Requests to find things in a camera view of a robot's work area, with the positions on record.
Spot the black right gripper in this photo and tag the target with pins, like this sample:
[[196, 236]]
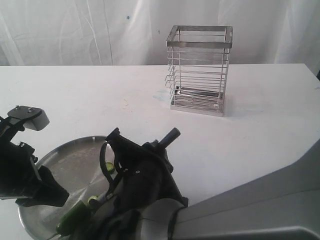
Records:
[[144, 171]]

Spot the round stainless steel plate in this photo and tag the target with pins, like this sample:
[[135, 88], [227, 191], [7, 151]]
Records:
[[76, 167]]

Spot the wire metal utensil holder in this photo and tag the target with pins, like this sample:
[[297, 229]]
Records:
[[198, 63]]

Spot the green chili pepper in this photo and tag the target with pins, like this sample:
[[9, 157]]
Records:
[[71, 220]]

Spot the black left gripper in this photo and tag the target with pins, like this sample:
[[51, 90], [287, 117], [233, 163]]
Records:
[[19, 177]]

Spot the white backdrop curtain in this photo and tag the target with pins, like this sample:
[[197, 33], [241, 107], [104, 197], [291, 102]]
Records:
[[134, 32]]

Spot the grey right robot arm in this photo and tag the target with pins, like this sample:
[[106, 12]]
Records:
[[282, 205]]

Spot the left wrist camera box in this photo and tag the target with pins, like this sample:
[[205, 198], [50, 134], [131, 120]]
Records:
[[32, 118]]

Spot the black handled knife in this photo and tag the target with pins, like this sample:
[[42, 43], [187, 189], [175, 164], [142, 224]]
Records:
[[169, 138]]

